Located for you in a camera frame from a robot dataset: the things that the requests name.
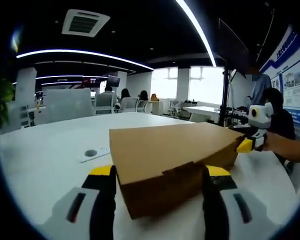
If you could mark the person's right hand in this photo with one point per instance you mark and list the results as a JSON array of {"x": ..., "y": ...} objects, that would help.
[{"x": 272, "y": 142}]

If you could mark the large dark wall screen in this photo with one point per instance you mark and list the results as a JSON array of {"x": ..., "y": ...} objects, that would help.
[{"x": 233, "y": 47}]

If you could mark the red-lit display screen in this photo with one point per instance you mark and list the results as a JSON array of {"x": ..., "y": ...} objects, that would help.
[{"x": 91, "y": 81}]

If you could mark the brown cardboard shoe box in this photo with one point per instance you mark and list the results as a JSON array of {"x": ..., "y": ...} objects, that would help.
[{"x": 165, "y": 150}]

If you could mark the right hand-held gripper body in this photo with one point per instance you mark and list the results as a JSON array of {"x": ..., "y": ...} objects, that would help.
[{"x": 261, "y": 117}]

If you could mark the white ceiling air vent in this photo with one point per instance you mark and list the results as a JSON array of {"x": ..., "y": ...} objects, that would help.
[{"x": 83, "y": 23}]

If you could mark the dark display screen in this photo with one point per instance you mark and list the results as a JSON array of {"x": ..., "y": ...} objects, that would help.
[{"x": 113, "y": 81}]

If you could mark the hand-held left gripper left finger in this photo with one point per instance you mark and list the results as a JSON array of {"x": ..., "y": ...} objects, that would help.
[{"x": 90, "y": 207}]

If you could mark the curved ceiling light strip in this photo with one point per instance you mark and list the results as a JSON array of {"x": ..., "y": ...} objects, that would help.
[
  {"x": 72, "y": 51},
  {"x": 198, "y": 27}
]

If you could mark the blue white wall poster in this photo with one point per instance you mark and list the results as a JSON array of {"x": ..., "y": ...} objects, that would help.
[{"x": 290, "y": 82}]

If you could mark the frosted white desk partition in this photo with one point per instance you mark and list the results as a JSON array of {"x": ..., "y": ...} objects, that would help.
[{"x": 70, "y": 105}]

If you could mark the green plant in white pot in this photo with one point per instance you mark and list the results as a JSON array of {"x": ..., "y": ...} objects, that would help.
[{"x": 5, "y": 105}]

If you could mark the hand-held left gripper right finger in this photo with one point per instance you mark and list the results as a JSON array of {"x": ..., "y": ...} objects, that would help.
[{"x": 222, "y": 212}]

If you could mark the white meeting table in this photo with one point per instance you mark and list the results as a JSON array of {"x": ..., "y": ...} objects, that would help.
[{"x": 202, "y": 111}]

